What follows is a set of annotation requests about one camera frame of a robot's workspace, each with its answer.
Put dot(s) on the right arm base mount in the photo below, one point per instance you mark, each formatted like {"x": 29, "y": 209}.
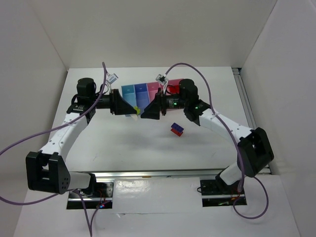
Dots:
{"x": 215, "y": 194}

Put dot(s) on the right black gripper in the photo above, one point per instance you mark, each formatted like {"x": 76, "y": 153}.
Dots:
{"x": 160, "y": 102}

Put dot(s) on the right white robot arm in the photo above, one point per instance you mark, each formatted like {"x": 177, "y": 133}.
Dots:
{"x": 203, "y": 115}

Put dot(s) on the light blue bin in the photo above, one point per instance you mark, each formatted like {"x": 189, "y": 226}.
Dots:
{"x": 129, "y": 95}

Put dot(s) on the small pink bin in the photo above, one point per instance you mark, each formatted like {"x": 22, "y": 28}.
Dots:
{"x": 152, "y": 90}

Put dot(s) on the red lego under blue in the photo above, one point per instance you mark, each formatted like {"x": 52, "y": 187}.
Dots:
{"x": 176, "y": 132}

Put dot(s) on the large pink bin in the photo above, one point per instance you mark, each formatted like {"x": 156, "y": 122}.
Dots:
{"x": 171, "y": 82}

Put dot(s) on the aluminium front rail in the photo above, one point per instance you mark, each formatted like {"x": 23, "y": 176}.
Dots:
{"x": 112, "y": 175}

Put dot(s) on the yellow green lego block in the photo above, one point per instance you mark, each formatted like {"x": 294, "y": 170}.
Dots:
{"x": 137, "y": 109}

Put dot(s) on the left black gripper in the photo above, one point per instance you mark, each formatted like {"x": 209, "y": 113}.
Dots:
{"x": 114, "y": 101}

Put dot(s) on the blue lego brick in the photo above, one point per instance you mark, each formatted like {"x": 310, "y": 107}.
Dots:
{"x": 177, "y": 127}

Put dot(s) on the dark blue bin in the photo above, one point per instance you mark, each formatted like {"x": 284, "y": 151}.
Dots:
{"x": 142, "y": 95}

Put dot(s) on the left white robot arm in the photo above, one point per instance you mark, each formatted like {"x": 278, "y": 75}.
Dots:
{"x": 46, "y": 169}

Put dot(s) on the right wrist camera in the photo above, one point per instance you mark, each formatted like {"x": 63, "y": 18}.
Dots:
{"x": 162, "y": 79}

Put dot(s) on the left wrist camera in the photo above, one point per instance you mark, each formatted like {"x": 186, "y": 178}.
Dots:
{"x": 112, "y": 78}

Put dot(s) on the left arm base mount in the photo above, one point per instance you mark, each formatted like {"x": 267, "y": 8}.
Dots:
{"x": 101, "y": 197}

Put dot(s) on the white lego brick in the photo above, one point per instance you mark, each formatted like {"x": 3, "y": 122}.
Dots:
{"x": 134, "y": 116}

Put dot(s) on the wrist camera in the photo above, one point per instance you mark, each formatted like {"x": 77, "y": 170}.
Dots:
{"x": 162, "y": 79}
{"x": 112, "y": 78}

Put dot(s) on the red lego brick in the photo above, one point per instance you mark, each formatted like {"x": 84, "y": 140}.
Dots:
{"x": 172, "y": 89}

